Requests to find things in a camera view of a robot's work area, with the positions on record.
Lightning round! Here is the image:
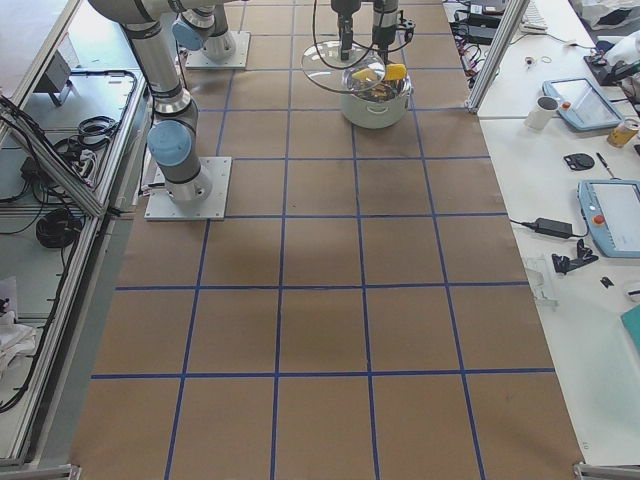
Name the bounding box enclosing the black plastic bracket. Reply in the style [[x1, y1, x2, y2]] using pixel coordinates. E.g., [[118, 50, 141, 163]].
[[551, 239, 599, 275]]

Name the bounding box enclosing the white crumpled cloth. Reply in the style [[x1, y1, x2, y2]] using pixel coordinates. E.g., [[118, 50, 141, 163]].
[[0, 277, 39, 374]]

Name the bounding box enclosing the pale green cooking pot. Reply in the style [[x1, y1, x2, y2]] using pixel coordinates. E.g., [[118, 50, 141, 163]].
[[341, 72, 413, 129]]

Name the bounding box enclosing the yellow corn cob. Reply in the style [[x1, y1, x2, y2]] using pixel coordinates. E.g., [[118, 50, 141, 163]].
[[352, 63, 407, 84]]

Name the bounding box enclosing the black round lens cap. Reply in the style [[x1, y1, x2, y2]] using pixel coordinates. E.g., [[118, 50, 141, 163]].
[[563, 153, 595, 171]]

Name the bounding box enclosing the black pen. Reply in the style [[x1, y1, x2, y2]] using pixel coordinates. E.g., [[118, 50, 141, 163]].
[[596, 152, 616, 179]]

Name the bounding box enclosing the grey metal box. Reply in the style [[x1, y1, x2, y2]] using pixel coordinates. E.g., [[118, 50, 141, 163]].
[[34, 51, 73, 107]]

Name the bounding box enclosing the teal notebook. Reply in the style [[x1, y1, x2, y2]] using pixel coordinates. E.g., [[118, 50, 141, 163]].
[[621, 305, 640, 350]]

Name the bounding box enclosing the glass pot lid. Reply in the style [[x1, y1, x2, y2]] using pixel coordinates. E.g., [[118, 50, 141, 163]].
[[301, 40, 385, 94]]

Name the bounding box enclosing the teach pendant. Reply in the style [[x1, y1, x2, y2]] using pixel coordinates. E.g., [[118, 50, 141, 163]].
[[542, 78, 624, 131], [577, 180, 639, 259]]

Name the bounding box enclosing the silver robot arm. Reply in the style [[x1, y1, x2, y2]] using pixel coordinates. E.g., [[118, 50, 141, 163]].
[[172, 1, 399, 61], [90, 1, 234, 203]]

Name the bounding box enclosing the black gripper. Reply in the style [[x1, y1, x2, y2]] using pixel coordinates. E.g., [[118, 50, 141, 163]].
[[330, 0, 361, 61], [372, 0, 399, 50]]

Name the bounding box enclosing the aluminium frame post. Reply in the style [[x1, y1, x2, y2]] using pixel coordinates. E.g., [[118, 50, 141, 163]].
[[466, 0, 529, 113]]

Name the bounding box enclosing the black power adapter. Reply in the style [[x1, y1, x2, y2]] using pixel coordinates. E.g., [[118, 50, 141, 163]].
[[534, 217, 573, 239]]

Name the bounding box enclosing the yellow drink can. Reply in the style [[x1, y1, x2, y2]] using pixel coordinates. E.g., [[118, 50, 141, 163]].
[[606, 118, 639, 148]]

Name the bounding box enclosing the white mug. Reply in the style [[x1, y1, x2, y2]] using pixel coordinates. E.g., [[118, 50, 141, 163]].
[[524, 95, 559, 131]]

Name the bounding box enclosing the power strip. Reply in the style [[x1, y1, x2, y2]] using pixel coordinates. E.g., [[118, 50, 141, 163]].
[[450, 22, 485, 85]]

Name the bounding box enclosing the brown paper table mat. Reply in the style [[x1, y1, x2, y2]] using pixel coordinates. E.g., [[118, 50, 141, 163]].
[[70, 1, 581, 479]]

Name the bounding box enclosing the clear plastic holder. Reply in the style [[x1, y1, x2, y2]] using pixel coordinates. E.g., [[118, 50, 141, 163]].
[[522, 256, 559, 308]]

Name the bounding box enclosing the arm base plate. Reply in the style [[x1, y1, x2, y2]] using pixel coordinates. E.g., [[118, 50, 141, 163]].
[[144, 157, 232, 221], [186, 31, 251, 70]]

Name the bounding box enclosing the coiled black cable bundle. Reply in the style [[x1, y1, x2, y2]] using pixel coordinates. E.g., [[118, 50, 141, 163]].
[[35, 207, 84, 250]]

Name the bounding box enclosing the near teach pendant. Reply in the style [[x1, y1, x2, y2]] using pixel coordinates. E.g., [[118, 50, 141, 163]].
[[577, 180, 639, 259]]

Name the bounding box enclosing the far teach pendant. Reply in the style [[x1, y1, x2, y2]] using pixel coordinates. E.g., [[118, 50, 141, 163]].
[[542, 78, 624, 131]]

